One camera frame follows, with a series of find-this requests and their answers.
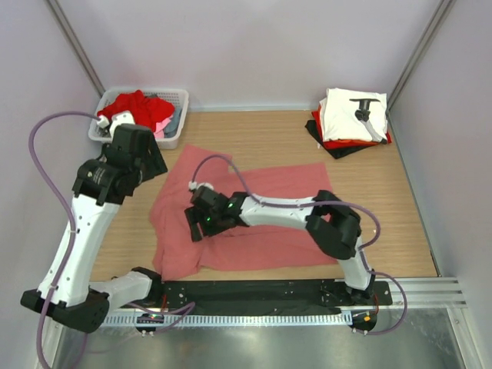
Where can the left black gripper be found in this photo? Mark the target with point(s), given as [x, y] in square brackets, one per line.
[156, 164]

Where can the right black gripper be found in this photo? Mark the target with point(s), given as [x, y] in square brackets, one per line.
[196, 214]

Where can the pink t shirt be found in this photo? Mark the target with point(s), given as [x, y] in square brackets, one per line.
[239, 249]

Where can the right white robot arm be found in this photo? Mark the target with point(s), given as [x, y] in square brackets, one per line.
[333, 226]

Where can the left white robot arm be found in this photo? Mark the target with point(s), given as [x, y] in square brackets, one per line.
[66, 294]

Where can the light pink garment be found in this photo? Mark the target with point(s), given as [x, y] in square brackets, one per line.
[160, 127]

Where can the red crumpled t shirt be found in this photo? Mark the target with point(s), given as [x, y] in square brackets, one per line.
[146, 111]

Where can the grey garment in basket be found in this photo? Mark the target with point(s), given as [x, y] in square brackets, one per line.
[160, 109]

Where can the white plastic basket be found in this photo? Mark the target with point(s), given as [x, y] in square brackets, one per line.
[178, 97]

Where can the black folded t shirt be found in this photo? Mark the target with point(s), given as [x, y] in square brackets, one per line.
[334, 153]

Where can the red folded t shirt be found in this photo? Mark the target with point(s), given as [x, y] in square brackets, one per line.
[337, 143]

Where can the white folded printed t shirt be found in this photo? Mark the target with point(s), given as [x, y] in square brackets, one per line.
[348, 115]

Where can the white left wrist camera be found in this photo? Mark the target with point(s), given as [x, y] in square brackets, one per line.
[109, 125]

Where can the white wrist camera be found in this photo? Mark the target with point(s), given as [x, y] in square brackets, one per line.
[109, 125]
[194, 186]

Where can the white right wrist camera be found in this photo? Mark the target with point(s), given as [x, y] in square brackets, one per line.
[194, 186]

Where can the grey cable duct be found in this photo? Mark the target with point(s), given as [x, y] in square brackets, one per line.
[144, 320]

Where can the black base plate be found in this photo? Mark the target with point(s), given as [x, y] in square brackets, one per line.
[265, 298]

